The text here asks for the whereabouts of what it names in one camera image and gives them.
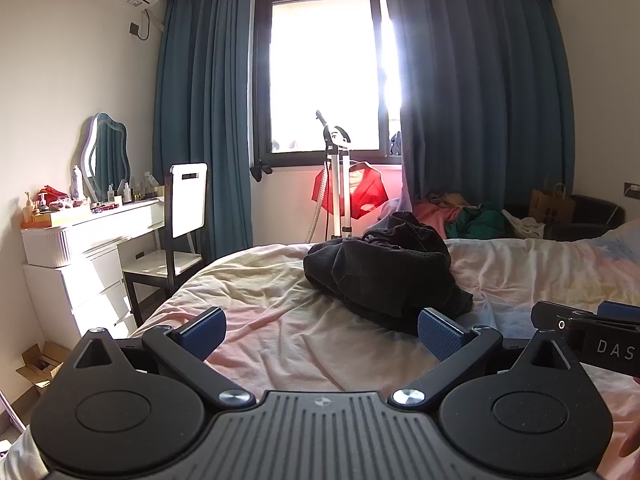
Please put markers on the cardboard box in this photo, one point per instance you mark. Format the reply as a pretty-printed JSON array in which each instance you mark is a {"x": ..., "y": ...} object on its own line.
[{"x": 42, "y": 367}]

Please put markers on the wall socket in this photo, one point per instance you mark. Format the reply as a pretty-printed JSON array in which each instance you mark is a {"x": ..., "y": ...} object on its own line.
[{"x": 632, "y": 188}]

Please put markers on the dark denim pants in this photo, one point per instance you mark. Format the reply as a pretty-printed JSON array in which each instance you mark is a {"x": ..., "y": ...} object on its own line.
[{"x": 410, "y": 232}]

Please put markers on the brown paper bag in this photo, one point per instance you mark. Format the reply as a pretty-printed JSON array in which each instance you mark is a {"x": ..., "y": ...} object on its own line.
[{"x": 552, "y": 207}]

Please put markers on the red garment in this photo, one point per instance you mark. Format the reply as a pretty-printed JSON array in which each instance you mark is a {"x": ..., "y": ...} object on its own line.
[{"x": 367, "y": 192}]

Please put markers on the beige cloth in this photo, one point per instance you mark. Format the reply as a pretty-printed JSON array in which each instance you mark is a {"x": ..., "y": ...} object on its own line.
[{"x": 450, "y": 199}]

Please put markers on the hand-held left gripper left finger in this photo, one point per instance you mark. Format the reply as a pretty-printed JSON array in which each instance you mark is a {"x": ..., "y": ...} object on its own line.
[{"x": 202, "y": 332}]

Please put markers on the white ribbed storage box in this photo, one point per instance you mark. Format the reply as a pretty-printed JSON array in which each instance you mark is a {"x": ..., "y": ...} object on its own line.
[{"x": 45, "y": 247}]

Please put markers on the dark framed window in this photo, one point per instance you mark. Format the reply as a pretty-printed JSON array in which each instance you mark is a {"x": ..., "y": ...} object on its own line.
[{"x": 325, "y": 70}]

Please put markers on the white backed chair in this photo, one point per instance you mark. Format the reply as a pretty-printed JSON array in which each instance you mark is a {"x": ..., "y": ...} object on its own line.
[{"x": 187, "y": 205}]

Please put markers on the pink cloth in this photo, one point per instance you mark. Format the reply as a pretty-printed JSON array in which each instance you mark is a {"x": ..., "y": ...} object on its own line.
[{"x": 432, "y": 217}]

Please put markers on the yellow box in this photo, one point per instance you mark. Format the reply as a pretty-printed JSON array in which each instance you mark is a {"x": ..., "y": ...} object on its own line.
[{"x": 50, "y": 218}]

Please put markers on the pastel quilt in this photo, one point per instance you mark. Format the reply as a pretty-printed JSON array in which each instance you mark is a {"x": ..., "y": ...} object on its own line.
[{"x": 280, "y": 300}]

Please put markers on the green cloth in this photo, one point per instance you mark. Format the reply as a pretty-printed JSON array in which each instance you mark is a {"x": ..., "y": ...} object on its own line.
[{"x": 477, "y": 222}]

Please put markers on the white dressing table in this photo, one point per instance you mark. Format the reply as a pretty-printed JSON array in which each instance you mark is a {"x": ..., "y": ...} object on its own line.
[{"x": 100, "y": 260}]

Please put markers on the row of cosmetic bottles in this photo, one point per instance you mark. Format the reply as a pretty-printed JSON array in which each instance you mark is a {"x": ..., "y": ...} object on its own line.
[{"x": 137, "y": 192}]

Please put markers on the white cloth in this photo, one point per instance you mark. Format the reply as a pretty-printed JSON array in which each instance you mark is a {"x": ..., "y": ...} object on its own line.
[{"x": 525, "y": 227}]

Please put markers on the white bottle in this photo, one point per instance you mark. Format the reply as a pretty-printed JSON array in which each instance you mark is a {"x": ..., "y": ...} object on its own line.
[{"x": 77, "y": 185}]

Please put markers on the black sweatpants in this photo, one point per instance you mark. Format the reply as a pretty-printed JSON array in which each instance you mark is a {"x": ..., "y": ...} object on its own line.
[{"x": 380, "y": 280}]

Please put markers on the black sofa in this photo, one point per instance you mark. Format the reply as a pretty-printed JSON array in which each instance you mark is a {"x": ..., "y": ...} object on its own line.
[{"x": 590, "y": 215}]

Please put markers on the garment steamer stand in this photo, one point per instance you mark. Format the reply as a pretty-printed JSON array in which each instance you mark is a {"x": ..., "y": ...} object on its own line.
[{"x": 337, "y": 185}]

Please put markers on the wavy vanity mirror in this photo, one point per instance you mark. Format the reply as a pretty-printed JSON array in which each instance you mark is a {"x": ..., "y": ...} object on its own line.
[{"x": 107, "y": 160}]

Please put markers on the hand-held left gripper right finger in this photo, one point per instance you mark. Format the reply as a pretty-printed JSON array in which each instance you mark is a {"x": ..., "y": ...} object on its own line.
[{"x": 442, "y": 335}]

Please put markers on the blue curtain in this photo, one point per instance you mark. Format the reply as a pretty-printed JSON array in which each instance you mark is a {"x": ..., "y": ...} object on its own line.
[
  {"x": 480, "y": 85},
  {"x": 205, "y": 120}
]

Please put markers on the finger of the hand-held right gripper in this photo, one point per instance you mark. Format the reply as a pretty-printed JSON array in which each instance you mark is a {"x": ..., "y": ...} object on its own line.
[{"x": 620, "y": 311}]

